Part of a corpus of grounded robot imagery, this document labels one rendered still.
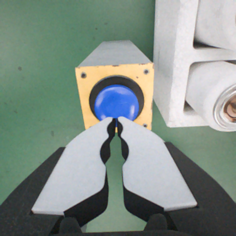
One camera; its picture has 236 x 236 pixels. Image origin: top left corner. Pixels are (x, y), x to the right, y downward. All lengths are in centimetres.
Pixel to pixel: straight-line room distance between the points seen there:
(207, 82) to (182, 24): 9
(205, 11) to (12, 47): 44
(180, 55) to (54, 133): 45
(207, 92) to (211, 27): 8
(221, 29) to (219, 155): 53
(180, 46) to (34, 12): 35
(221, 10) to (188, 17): 6
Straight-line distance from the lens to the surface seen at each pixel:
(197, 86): 30
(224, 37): 26
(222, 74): 28
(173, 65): 31
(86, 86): 16
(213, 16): 27
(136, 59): 18
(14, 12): 52
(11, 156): 73
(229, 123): 29
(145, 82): 16
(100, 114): 15
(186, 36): 30
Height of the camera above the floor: 46
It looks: 61 degrees down
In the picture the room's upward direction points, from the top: 179 degrees clockwise
